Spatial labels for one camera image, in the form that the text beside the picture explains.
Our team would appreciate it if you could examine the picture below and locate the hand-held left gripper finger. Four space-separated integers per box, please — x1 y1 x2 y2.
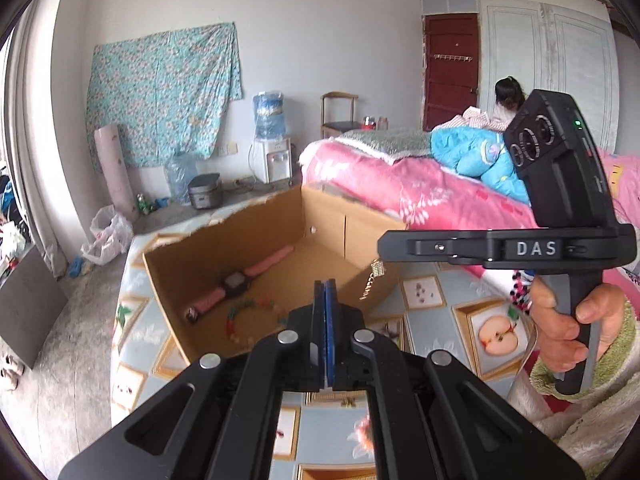
59 279 326 480
324 279 586 480

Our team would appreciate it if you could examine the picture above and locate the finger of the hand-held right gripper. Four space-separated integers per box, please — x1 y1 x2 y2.
377 229 488 267

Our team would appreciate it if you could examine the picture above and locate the multicoloured bead bracelet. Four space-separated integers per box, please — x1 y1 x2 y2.
223 297 288 346

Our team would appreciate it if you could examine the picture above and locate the pink wrist watch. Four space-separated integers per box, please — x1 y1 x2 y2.
184 245 296 325

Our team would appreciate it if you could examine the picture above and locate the cardboard box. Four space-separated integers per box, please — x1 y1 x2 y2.
142 183 408 366

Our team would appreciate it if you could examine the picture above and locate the person's right forearm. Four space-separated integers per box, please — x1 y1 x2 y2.
507 310 640 480

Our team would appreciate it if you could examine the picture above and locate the person's right hand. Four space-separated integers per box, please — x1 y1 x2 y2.
529 277 628 383

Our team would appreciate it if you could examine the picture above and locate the pink floral blanket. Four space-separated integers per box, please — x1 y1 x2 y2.
299 137 640 316

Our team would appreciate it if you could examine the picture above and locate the fruit print tablecloth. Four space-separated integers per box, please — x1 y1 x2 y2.
110 230 538 480

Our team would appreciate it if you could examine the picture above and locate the light blue quilt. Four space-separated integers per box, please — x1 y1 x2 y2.
432 127 531 206

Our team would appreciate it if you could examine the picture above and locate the grey knitted throw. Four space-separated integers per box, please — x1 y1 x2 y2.
335 129 436 166

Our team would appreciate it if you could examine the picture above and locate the striped cloth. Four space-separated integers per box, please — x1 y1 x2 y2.
430 107 506 133

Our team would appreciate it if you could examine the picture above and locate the white wardrobe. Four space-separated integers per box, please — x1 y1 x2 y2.
477 0 621 153

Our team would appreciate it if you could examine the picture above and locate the wooden chair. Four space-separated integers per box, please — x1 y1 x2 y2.
320 91 362 138

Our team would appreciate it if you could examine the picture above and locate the dark red door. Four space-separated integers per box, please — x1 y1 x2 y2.
422 12 481 133

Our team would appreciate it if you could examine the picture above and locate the white water dispenser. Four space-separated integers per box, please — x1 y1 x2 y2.
251 137 292 184

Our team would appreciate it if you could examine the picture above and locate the grey rice cooker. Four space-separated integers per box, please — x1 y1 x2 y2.
187 173 223 209

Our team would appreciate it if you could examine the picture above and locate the empty clear water jug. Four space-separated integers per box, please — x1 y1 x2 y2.
165 154 198 206

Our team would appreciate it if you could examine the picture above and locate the white plastic bag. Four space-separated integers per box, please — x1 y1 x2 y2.
81 205 134 266

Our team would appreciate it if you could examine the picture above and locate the pink rolled mat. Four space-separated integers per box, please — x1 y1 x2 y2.
94 125 138 221

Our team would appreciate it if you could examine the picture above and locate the grey board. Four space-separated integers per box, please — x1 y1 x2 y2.
0 247 69 371

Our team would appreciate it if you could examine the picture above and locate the pile of clothes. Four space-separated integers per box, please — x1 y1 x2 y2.
0 172 28 266

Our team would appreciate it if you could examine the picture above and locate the grey curtain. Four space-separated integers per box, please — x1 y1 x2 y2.
5 10 71 281

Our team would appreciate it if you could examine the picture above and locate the teal floral wall cloth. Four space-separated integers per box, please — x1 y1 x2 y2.
86 22 244 167

